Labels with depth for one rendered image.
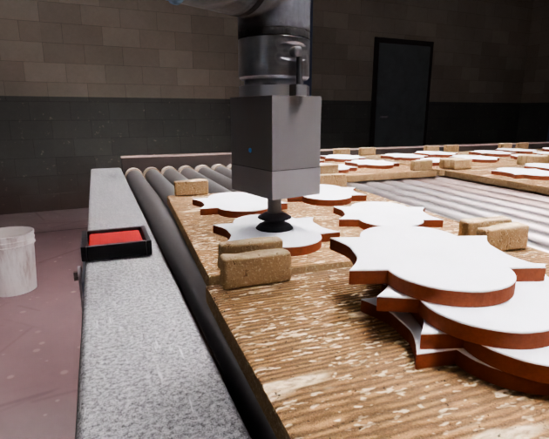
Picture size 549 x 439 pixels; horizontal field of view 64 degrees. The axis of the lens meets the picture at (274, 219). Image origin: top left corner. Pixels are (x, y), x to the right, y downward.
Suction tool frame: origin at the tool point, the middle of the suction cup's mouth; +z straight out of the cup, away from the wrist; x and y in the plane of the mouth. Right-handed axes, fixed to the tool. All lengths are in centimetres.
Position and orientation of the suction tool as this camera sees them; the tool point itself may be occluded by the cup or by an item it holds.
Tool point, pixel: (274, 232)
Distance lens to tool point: 50.8
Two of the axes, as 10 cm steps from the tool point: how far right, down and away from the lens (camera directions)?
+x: -8.2, 1.4, -5.5
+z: 0.0, 9.7, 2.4
